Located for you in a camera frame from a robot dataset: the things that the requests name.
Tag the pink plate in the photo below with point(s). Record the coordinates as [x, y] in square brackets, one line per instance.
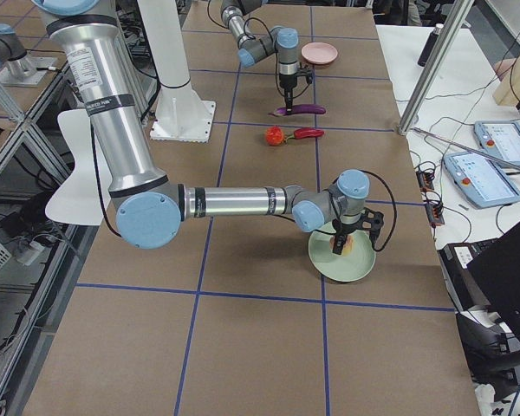
[319, 53]

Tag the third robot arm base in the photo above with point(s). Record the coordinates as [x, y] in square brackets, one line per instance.
[18, 67]

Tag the teach pendant near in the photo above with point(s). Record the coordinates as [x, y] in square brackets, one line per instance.
[482, 182]

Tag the peach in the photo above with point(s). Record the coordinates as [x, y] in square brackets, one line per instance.
[345, 249]

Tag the green plate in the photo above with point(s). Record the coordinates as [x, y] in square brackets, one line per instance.
[344, 269]

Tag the white chair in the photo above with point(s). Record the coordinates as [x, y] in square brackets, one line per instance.
[76, 201]

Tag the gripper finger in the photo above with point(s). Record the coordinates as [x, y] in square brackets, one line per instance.
[340, 238]
[288, 98]

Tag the red pomegranate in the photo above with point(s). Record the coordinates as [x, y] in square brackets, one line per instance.
[274, 136]

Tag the teach pendant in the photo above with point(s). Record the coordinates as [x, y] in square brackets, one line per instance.
[482, 182]
[500, 139]

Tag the black laptop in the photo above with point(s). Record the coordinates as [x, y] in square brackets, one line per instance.
[487, 273]

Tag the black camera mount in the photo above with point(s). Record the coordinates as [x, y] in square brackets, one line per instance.
[372, 222]
[306, 72]

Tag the red chili pepper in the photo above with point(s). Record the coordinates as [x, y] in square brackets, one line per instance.
[305, 133]

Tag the aluminium frame post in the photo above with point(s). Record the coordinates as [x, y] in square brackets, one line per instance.
[445, 40]

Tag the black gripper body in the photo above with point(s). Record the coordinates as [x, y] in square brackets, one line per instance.
[288, 83]
[345, 228]

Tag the purple eggplant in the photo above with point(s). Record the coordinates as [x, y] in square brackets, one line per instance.
[299, 109]

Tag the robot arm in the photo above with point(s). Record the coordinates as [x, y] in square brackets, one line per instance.
[149, 207]
[280, 41]

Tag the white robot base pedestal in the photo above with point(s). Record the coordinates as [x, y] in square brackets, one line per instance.
[180, 114]

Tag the black bottle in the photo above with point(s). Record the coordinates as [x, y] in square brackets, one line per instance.
[429, 45]

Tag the teach pendant far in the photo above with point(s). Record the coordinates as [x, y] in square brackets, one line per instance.
[500, 139]

